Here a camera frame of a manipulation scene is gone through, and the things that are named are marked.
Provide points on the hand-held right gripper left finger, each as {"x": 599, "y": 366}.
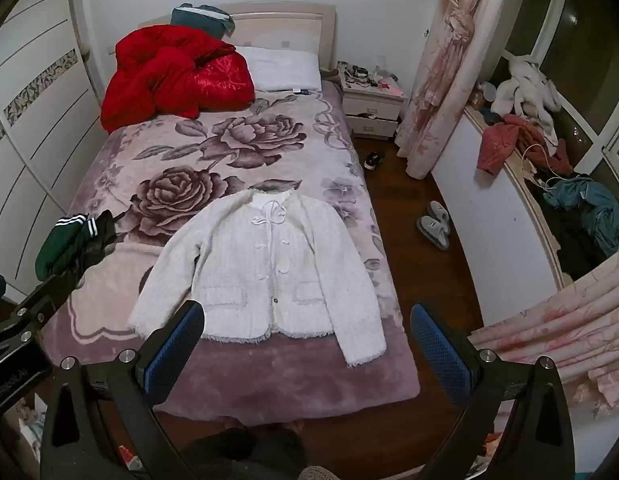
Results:
{"x": 174, "y": 350}

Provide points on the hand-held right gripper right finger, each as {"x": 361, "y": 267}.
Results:
{"x": 439, "y": 350}

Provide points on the white knit jacket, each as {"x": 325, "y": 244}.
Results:
{"x": 249, "y": 270}

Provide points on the dark clothes heap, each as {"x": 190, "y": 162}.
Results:
{"x": 574, "y": 245}

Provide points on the green striped pants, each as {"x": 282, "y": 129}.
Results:
{"x": 56, "y": 245}

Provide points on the pale printed bag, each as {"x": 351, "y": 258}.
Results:
{"x": 31, "y": 430}

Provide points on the black garment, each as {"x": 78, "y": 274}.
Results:
{"x": 96, "y": 240}

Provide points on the loose pink floral curtain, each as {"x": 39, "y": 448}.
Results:
{"x": 554, "y": 330}

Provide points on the grey slipper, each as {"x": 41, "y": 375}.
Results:
{"x": 439, "y": 212}
{"x": 433, "y": 232}

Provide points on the white sliding wardrobe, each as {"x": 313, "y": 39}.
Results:
{"x": 34, "y": 110}

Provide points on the floral plush blanket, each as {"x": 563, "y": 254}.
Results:
{"x": 189, "y": 160}

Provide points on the black shoe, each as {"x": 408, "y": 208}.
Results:
{"x": 374, "y": 160}

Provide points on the blue garment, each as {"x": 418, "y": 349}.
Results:
{"x": 594, "y": 205}

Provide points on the red garment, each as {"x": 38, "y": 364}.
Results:
{"x": 499, "y": 145}

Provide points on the white nightstand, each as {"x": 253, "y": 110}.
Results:
{"x": 374, "y": 110}

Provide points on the red quilt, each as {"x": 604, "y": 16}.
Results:
{"x": 159, "y": 75}

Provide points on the pile of small toiletries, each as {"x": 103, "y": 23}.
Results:
{"x": 364, "y": 75}

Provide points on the small dark phone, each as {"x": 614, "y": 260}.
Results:
{"x": 302, "y": 91}

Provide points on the tied pink floral curtain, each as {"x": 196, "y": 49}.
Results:
{"x": 449, "y": 60}

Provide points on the white pillow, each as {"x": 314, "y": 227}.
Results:
{"x": 284, "y": 67}

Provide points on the teal folded cloth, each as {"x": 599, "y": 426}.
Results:
{"x": 199, "y": 17}

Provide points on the beige bed headboard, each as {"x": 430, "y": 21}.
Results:
{"x": 289, "y": 25}

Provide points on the white window frame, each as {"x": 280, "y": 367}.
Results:
{"x": 554, "y": 5}

